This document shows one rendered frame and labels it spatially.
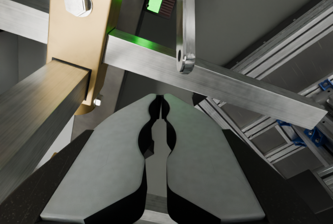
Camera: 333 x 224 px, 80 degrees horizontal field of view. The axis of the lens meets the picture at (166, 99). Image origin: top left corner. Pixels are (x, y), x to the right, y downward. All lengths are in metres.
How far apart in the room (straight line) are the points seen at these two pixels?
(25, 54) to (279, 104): 0.50
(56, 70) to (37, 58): 0.33
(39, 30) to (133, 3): 0.17
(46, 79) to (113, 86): 0.23
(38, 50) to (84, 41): 0.33
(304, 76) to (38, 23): 1.04
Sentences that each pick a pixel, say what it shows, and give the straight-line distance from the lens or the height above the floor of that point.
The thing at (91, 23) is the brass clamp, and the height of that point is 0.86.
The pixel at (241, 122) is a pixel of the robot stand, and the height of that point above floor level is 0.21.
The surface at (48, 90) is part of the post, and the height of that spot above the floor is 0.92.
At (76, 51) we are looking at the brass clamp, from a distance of 0.21.
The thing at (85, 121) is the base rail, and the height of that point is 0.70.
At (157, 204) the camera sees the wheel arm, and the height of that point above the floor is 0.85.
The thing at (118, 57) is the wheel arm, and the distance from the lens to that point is 0.21.
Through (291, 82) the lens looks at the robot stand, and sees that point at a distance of 1.09.
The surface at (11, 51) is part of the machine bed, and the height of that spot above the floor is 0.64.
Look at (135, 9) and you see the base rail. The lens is 0.36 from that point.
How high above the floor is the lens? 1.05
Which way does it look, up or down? 60 degrees down
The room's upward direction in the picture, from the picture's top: 180 degrees counter-clockwise
